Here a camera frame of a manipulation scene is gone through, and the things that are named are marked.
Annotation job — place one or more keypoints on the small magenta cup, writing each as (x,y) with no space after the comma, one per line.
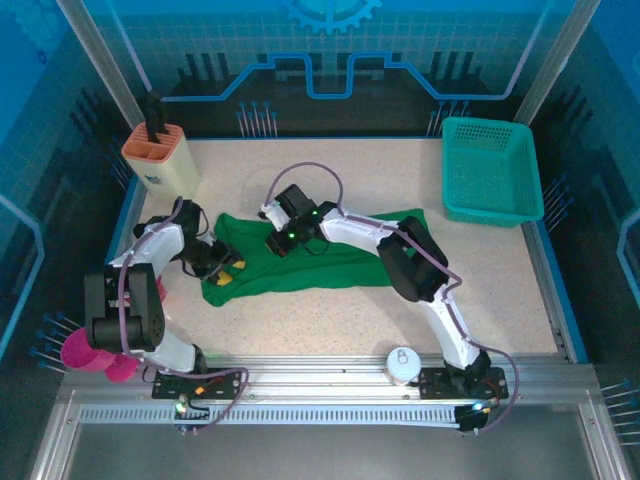
(121,370)

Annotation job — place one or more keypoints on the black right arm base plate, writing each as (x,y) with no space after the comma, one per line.
(435,385)

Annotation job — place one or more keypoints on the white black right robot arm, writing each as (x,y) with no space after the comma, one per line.
(415,265)

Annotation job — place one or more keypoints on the cream knife block orange top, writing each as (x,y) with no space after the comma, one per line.
(167,165)

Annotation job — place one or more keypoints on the large magenta cup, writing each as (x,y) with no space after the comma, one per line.
(75,350)

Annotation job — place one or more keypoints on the white pull-tab can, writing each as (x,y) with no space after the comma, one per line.
(403,364)

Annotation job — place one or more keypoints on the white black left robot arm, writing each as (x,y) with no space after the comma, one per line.
(130,310)

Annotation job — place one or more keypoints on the aluminium frame post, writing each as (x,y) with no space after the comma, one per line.
(555,60)
(100,60)

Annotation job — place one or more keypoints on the black connector board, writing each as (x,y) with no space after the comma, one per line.
(192,415)
(470,417)

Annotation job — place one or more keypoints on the green t-shirt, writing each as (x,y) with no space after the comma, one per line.
(310,272)

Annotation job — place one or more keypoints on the aluminium rail frame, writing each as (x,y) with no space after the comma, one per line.
(320,370)

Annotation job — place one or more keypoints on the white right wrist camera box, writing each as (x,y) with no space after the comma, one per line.
(275,216)

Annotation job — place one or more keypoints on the teal plastic basket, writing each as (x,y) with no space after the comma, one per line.
(492,170)

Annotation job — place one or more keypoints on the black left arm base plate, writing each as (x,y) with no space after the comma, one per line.
(220,382)

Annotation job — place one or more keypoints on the pink translucent cup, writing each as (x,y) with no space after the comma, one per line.
(162,290)

